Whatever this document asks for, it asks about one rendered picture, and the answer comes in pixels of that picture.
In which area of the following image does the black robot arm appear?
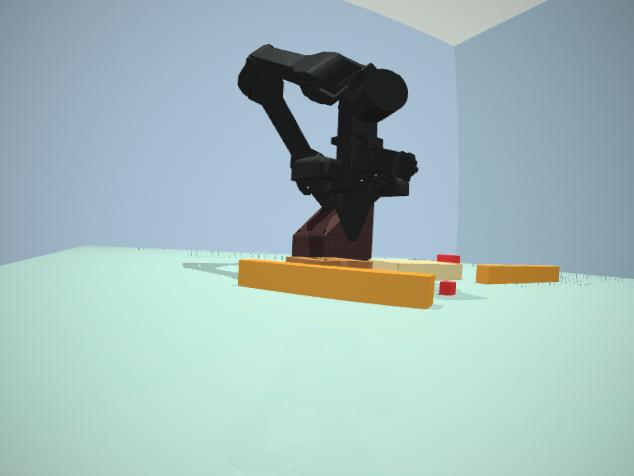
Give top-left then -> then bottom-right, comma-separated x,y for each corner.
237,44 -> 419,213

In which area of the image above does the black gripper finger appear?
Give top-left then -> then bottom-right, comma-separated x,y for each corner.
355,191 -> 386,241
323,187 -> 367,241

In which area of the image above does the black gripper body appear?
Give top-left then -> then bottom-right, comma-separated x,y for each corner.
291,126 -> 409,197

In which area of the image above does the red flat bar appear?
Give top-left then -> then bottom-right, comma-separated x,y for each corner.
437,254 -> 460,264

